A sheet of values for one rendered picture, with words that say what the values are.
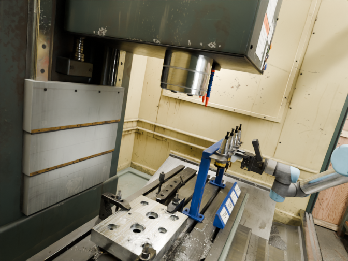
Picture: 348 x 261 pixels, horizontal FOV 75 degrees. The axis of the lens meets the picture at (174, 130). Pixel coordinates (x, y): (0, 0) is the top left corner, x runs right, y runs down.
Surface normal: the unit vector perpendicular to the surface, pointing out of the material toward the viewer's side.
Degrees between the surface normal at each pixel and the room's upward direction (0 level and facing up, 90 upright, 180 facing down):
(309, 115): 92
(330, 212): 90
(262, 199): 24
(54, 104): 90
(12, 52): 90
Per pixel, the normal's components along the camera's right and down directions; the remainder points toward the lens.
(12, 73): 0.88, 0.26
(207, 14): -0.44, 0.12
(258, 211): 0.00, -0.82
